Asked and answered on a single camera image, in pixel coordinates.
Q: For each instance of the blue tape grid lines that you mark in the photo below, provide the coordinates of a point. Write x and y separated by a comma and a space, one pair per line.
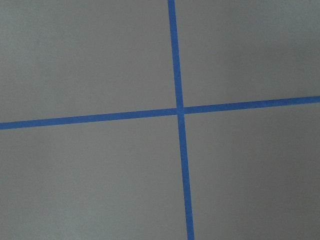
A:
180, 111

